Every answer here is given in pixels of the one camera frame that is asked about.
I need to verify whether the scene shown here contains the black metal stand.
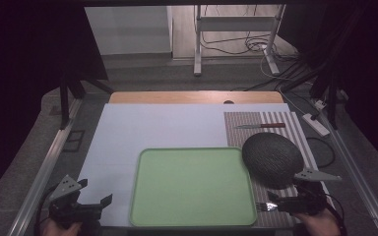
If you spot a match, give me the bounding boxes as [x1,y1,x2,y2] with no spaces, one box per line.
[58,63,115,131]
[280,62,344,131]

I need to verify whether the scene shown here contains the red-handled knife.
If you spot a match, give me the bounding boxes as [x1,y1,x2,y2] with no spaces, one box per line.
[234,122,286,130]

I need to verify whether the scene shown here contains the black looped cable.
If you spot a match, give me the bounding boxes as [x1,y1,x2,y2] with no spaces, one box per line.
[304,136,337,169]

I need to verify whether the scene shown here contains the person's right hand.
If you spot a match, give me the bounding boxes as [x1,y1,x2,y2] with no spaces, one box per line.
[290,208,343,236]

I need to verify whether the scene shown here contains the white plug adapter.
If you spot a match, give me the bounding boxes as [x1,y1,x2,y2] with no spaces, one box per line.
[313,99,328,111]

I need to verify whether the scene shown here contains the silver metal fork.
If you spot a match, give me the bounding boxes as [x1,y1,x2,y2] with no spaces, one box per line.
[255,202,280,211]

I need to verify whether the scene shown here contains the striped grey placemat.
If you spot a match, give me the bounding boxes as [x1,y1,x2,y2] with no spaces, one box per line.
[223,110,335,228]

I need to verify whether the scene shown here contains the green plastic tray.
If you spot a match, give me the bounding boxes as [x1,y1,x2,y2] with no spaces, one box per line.
[129,147,258,228]

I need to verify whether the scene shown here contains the aluminium rail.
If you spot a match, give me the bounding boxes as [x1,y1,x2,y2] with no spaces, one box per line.
[7,97,84,236]
[317,109,378,236]

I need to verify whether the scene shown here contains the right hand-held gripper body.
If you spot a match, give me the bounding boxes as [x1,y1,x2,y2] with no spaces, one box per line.
[277,167,343,217]

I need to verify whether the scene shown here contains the white metal desk frame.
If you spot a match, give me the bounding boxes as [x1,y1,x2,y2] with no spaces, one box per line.
[193,4,287,78]

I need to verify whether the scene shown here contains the white power strip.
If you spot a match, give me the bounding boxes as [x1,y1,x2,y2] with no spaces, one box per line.
[301,112,332,138]

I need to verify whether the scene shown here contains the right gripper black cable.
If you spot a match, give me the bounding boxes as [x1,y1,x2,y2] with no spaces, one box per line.
[324,192,348,236]

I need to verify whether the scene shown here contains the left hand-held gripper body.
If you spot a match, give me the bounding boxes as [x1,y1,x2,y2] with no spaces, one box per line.
[47,174,103,229]

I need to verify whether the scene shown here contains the tangle of floor cables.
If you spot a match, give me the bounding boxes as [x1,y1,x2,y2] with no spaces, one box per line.
[199,4,301,63]

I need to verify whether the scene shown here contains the pale blue table sheet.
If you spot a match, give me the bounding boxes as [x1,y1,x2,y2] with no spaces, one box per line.
[76,102,319,228]

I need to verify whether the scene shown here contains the white cabinet panel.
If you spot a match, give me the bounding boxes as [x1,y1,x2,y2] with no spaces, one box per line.
[84,5,173,57]

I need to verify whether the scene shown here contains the dark textured round plate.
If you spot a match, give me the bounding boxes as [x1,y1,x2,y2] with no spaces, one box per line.
[241,131,305,191]

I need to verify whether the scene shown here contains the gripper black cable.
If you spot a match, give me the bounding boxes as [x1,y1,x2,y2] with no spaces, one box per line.
[33,185,60,236]
[324,192,348,236]

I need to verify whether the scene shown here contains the dark rectangular floor frame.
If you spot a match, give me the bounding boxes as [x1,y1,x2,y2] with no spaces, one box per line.
[61,129,87,153]

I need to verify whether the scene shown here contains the person's left hand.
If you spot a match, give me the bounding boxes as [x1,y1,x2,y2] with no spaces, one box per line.
[41,219,84,236]

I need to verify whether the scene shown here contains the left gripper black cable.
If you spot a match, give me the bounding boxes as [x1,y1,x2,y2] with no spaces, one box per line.
[33,185,60,236]

